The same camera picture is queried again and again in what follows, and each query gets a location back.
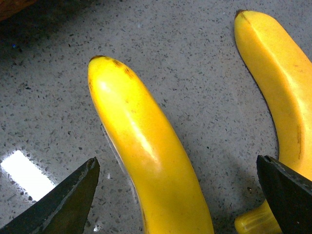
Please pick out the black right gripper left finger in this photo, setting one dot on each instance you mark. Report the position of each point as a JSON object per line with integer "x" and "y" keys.
{"x": 65, "y": 209}

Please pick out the yellow banana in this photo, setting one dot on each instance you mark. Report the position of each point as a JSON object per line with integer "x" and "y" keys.
{"x": 284, "y": 75}
{"x": 170, "y": 197}

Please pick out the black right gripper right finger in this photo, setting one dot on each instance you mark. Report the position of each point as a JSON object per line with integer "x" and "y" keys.
{"x": 289, "y": 195}

